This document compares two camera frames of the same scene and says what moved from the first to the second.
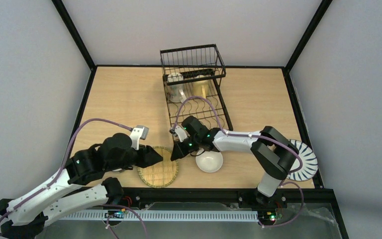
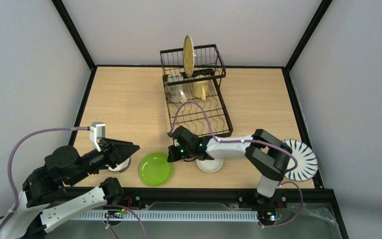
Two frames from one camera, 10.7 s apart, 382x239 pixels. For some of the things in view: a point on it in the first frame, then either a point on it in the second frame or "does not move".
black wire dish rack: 194,85 does not move
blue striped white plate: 310,165 does not move
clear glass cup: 176,92 does not move
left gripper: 143,156 to 110,151
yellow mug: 201,88 does not move
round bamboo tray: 161,174 to 188,56
